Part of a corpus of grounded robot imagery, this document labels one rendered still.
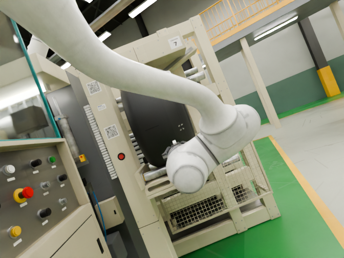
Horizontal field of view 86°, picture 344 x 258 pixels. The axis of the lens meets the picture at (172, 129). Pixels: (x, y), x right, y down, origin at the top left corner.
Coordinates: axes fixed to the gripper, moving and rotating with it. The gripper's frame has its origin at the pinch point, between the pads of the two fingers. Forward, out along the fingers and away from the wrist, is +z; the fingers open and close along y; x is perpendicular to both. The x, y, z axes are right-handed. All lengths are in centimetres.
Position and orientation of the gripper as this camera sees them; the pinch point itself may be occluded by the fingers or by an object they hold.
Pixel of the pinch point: (175, 144)
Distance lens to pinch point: 83.8
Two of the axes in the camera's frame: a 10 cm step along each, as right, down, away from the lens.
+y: -9.3, 3.7, -0.2
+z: -0.6, -1.1, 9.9
